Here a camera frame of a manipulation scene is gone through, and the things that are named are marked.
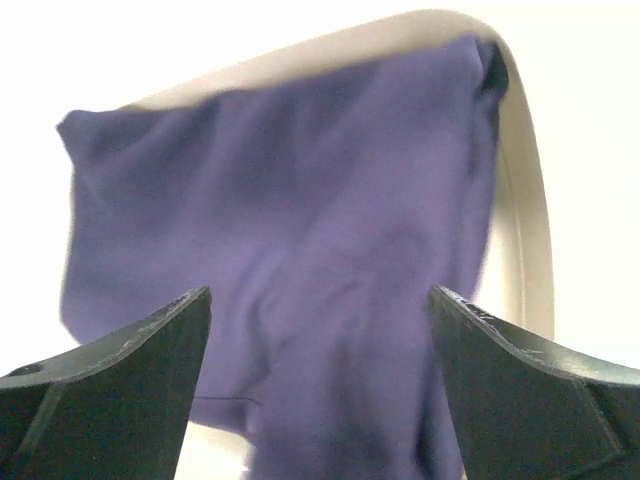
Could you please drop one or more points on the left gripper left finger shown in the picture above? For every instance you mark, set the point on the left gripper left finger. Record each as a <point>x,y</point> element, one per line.
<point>116,408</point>

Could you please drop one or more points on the dark purple garment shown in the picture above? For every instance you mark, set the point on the dark purple garment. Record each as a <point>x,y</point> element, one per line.
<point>319,212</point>

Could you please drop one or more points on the cream plastic basin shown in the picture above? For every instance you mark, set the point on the cream plastic basin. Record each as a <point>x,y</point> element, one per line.
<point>516,282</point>

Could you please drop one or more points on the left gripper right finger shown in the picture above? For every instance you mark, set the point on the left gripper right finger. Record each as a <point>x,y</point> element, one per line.
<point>525,407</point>

